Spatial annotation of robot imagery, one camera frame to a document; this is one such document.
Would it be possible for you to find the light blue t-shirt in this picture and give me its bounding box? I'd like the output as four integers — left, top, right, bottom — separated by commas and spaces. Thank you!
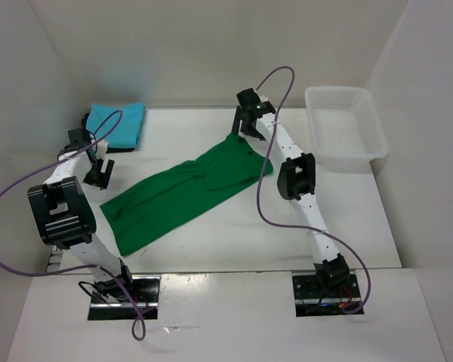
83, 101, 146, 149

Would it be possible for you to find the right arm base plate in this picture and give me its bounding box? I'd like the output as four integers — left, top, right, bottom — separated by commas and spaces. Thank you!
291, 273, 362, 318

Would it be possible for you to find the black t-shirt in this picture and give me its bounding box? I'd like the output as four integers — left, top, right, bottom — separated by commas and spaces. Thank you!
81, 112, 135, 154

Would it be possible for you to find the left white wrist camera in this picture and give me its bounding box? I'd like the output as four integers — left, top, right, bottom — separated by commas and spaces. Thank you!
95, 140, 109, 159

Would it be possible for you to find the green t-shirt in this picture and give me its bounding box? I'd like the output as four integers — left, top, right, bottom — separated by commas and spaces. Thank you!
100, 133, 273, 256

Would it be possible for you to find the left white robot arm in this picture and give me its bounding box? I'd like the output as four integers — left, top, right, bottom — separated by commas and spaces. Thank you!
27, 128, 136, 302

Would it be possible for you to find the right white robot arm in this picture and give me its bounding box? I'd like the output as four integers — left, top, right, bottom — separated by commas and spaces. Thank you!
232, 87, 350, 296

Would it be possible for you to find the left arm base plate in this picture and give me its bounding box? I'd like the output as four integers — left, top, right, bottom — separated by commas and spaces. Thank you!
84, 275, 161, 321

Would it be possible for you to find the white plastic basket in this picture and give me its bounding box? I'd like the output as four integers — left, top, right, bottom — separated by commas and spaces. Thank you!
304, 86, 389, 164

